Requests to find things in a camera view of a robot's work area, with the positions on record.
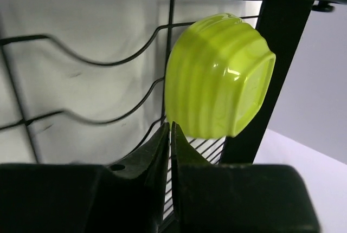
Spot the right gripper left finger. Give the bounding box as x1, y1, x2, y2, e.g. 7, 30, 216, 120
1, 123, 170, 232

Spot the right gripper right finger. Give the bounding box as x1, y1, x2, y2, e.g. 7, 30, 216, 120
171, 123, 321, 232

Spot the green square bowl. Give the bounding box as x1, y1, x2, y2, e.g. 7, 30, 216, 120
165, 13, 276, 139

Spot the black wire dish rack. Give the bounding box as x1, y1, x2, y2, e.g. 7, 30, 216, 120
0, 0, 336, 228

